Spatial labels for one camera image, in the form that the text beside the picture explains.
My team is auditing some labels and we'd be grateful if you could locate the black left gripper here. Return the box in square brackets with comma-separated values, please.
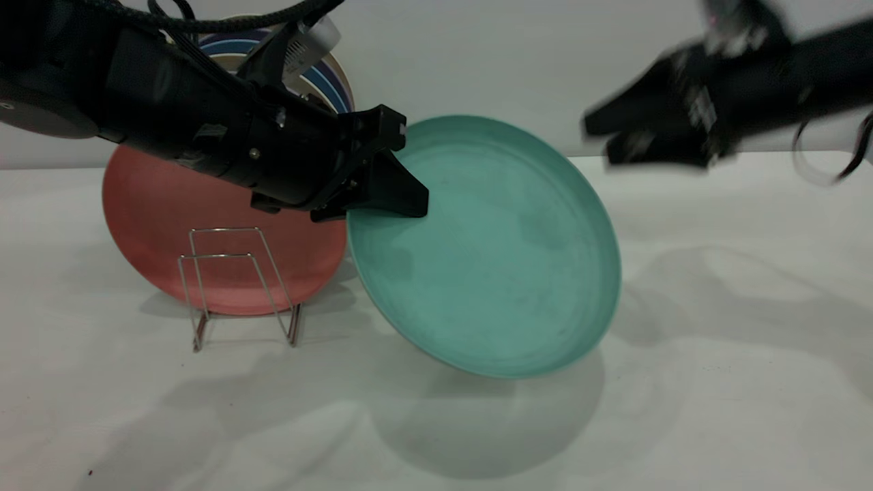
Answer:
[232, 101, 429, 222]

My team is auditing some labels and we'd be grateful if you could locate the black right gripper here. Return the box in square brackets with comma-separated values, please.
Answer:
[582, 38, 751, 170]

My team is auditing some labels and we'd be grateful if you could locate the green plate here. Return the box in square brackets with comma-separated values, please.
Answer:
[346, 115, 623, 379]

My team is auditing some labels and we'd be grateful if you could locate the blue plate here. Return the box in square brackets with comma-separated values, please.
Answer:
[199, 40, 352, 113]

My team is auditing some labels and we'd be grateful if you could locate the red plate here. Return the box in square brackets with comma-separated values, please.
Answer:
[102, 145, 349, 316]

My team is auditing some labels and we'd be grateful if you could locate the metal wire plate rack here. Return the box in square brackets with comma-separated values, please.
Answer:
[177, 227, 302, 353]

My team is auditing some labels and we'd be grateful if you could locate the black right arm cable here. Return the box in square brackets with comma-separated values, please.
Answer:
[791, 109, 873, 186]

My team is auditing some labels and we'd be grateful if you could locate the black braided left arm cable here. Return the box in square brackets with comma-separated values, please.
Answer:
[82, 0, 345, 33]

